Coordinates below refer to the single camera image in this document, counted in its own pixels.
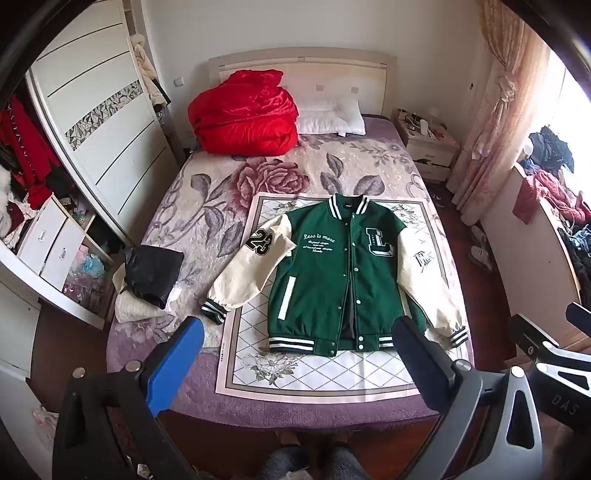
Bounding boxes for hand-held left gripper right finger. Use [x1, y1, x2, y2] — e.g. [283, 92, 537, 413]
[392, 316, 544, 480]

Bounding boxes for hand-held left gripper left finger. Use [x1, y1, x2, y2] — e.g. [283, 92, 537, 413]
[52, 316, 206, 480]

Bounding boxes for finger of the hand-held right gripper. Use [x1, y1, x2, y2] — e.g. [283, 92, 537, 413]
[566, 302, 591, 325]
[507, 314, 560, 361]

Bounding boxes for green varsity jacket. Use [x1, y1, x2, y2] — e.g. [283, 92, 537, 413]
[201, 194, 470, 357]

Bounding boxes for pile of clothes on desk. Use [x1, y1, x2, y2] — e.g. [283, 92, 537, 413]
[512, 124, 591, 278]

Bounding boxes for red hanging clothes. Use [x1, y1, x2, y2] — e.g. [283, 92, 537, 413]
[0, 95, 62, 209]

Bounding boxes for white folded cloth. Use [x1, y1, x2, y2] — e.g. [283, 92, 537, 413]
[113, 265, 186, 324]

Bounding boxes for wooden desk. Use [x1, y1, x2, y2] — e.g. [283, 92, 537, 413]
[480, 161, 591, 361]

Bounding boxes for black folded garment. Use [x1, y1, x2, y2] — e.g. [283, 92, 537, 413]
[121, 244, 185, 310]

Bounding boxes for white diamond-pattern floral mat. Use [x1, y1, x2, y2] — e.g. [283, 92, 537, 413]
[215, 191, 468, 408]

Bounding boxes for person's right leg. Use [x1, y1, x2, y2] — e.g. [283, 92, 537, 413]
[323, 447, 371, 480]

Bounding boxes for person's leg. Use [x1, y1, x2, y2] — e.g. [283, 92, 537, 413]
[257, 445, 320, 480]
[323, 447, 371, 480]

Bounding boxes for person's left leg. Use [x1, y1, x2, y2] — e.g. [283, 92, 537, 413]
[257, 445, 320, 480]

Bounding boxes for white wardrobe drawers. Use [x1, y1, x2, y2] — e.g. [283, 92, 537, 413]
[16, 196, 86, 278]

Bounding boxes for pink floral curtain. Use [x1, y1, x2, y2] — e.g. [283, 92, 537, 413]
[455, 0, 551, 227]

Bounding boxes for white nightstand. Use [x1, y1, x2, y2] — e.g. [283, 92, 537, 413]
[392, 108, 461, 184]

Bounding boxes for white sliding-door wardrobe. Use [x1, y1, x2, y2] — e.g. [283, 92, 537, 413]
[0, 0, 186, 376]

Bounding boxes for red duvet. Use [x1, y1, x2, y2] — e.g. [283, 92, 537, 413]
[187, 69, 300, 156]

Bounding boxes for white pillow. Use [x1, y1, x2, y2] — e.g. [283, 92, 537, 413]
[295, 97, 366, 137]

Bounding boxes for white fur coat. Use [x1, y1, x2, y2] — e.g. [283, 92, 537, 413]
[131, 34, 170, 112]

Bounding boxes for beige bed headboard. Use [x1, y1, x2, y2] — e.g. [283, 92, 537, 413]
[208, 53, 399, 121]

